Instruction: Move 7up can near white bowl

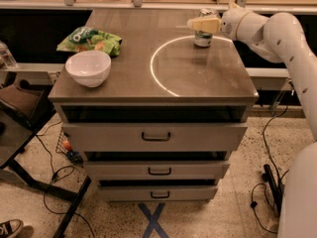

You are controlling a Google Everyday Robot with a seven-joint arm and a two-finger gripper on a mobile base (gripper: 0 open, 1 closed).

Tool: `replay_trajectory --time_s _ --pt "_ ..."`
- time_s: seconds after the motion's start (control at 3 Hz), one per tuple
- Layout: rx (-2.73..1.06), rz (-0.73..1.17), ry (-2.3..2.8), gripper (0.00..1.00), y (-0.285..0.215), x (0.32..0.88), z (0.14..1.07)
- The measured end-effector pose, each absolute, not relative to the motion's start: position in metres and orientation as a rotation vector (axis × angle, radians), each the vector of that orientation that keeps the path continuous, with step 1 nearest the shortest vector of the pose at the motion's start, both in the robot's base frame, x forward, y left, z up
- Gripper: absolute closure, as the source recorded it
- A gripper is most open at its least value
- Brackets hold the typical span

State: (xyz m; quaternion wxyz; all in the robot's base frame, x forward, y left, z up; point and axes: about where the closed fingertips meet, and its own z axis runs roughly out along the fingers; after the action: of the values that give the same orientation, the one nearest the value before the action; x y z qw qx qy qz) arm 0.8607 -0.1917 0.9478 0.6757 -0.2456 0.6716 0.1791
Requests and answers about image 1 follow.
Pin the black side table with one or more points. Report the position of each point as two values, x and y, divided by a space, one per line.
14 138

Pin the top grey drawer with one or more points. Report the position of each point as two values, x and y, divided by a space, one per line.
154 137

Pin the grey drawer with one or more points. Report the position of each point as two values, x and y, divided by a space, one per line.
158 193
150 170
154 137

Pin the blue tape cross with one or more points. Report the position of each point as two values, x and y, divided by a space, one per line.
153 218

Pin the green chip bag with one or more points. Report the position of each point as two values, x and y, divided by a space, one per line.
88 39

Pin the brown chair seat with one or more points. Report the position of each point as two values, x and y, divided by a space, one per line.
24 103

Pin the bottom grey drawer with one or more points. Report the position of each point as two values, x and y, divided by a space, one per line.
158 193

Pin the white ceramic bowl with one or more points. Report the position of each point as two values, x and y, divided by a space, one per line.
89 68

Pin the grey drawer cabinet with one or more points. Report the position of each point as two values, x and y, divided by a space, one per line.
160 76

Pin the middle grey drawer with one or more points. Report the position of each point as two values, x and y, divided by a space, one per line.
150 170

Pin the clear plastic water bottle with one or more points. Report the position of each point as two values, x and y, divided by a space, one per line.
6 56

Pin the black metal stand base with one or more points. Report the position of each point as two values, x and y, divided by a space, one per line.
276 189

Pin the orange ball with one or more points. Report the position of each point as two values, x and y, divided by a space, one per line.
66 145

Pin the black and white sneaker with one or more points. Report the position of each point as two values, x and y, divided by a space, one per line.
11 228

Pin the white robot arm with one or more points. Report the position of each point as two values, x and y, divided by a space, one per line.
280 38

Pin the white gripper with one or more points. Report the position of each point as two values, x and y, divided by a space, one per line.
230 23

